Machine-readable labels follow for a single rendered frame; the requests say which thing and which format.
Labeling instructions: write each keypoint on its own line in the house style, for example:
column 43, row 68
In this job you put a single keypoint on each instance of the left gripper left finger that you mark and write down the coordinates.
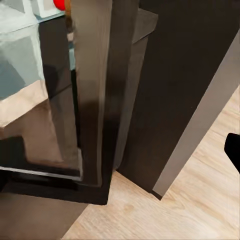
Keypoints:
column 12, row 150

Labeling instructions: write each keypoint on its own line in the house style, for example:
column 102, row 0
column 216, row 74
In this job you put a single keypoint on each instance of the fridge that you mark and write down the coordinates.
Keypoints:
column 190, row 71

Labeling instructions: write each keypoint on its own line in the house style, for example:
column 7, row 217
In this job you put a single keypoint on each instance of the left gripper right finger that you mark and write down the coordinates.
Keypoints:
column 232, row 149

